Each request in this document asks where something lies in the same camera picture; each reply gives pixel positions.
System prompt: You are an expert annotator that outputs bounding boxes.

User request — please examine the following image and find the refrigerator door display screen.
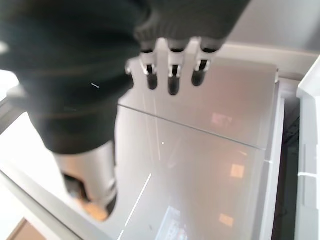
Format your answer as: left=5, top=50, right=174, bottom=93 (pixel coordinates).
left=154, top=205, right=191, bottom=240

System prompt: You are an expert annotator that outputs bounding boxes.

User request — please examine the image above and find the right robot hand black cloth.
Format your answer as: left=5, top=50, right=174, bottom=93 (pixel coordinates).
left=0, top=0, right=252, bottom=222

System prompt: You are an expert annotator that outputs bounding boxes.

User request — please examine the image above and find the white refrigerator body frame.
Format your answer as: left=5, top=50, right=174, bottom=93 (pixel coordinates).
left=259, top=72, right=301, bottom=240

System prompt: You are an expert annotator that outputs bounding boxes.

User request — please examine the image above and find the brown wooden furniture piece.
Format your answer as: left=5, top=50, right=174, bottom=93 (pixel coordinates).
left=9, top=216, right=52, bottom=240

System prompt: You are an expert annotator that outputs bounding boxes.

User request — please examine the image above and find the small silver refrigerator door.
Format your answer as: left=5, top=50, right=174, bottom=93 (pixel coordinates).
left=116, top=44, right=280, bottom=151

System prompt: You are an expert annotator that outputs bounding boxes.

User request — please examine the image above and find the white open refrigerator door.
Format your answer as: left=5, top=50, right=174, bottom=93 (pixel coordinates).
left=296, top=55, right=320, bottom=240

